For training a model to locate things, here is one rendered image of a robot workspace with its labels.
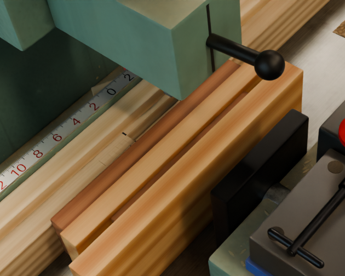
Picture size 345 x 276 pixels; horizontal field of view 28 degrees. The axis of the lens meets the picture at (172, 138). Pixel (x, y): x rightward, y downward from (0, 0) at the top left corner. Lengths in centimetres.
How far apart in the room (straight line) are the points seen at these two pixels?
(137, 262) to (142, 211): 4
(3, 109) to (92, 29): 22
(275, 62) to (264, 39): 19
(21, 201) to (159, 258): 11
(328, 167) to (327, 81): 20
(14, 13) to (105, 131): 11
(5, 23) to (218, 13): 17
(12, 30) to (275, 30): 24
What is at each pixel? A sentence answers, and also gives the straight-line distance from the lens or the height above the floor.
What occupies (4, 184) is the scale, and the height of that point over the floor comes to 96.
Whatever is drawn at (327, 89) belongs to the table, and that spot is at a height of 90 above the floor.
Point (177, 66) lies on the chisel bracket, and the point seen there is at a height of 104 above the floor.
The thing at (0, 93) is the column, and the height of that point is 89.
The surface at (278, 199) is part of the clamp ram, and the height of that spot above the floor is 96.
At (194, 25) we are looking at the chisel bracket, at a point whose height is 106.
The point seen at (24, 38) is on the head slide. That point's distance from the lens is 54.
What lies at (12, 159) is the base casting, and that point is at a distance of 75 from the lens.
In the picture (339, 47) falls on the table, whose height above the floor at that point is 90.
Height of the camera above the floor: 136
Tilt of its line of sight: 50 degrees down
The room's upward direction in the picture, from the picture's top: 10 degrees counter-clockwise
